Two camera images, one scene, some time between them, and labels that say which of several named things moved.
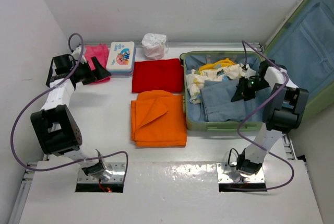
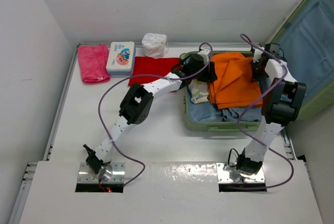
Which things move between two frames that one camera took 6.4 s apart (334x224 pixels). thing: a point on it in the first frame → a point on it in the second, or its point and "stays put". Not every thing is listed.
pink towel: (101, 51) stays put
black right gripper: (241, 92) → (257, 77)
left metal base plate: (118, 175) stays put
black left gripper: (99, 72) → (208, 76)
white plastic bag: (154, 45) stays put
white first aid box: (120, 58) stays put
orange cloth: (158, 119) → (235, 85)
